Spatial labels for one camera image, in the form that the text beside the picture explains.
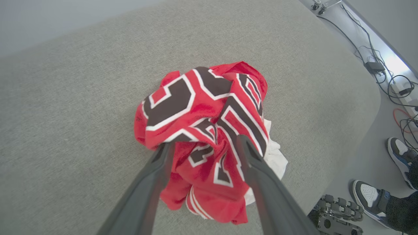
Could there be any red basketball jersey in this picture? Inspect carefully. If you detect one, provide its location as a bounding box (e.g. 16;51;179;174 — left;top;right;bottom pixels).
134;61;289;225

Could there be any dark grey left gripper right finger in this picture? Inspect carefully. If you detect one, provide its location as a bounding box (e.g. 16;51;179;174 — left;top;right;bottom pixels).
236;135;319;235

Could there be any black power adapter brick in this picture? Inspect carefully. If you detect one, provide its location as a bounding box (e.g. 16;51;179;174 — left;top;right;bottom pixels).
364;61;386;74

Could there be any thin black floor cable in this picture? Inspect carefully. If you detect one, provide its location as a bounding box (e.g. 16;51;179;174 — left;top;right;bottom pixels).
316;15;365;63
341;3;394;79

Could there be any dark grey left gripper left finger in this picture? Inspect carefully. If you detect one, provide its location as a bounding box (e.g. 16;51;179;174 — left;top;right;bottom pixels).
97;143;175;235

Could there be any black white blue sneaker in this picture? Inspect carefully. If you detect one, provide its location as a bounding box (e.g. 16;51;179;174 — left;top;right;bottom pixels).
352;180;394;229
387;137;418;190

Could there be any metal frame with caster wheels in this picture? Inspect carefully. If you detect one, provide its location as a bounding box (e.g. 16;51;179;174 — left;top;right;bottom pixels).
310;0;343;15

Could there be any tangled black cable bundle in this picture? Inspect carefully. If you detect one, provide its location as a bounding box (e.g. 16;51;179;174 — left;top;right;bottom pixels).
399;117;418;152

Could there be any grey fabric sofa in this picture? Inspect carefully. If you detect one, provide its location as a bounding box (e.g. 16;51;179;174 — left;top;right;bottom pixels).
0;0;381;235

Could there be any thin red floor cable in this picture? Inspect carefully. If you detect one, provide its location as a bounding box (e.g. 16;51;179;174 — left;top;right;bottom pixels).
393;108;412;132

